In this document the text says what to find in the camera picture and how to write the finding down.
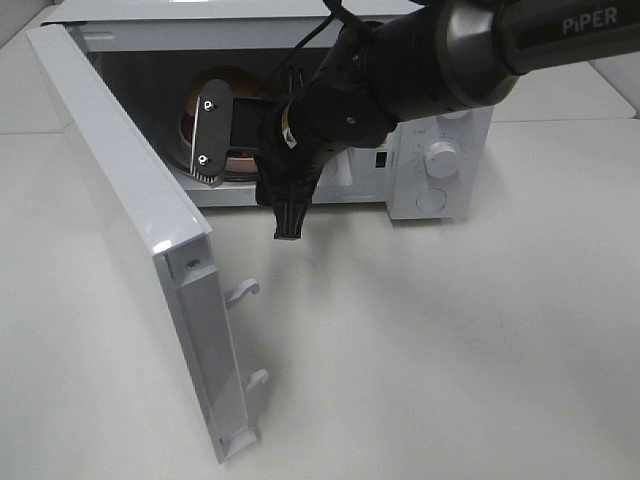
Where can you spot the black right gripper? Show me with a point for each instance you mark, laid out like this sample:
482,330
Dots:
287,167

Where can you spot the pink round plate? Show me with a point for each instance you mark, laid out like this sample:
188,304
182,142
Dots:
240,165

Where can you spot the burger with brown bun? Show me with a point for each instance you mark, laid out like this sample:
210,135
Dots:
241,82

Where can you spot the white microwave door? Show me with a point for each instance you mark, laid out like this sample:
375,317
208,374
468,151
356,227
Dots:
158,238

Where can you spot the round white door button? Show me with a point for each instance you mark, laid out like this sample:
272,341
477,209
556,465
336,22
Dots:
431,200

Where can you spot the white timer knob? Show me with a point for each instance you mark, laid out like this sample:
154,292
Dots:
442,160

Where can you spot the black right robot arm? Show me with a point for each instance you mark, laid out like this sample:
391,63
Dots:
445,57

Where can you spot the glass microwave turntable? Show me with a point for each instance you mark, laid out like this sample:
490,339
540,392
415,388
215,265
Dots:
212,180

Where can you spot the white microwave oven body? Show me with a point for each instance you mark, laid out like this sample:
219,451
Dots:
126,70

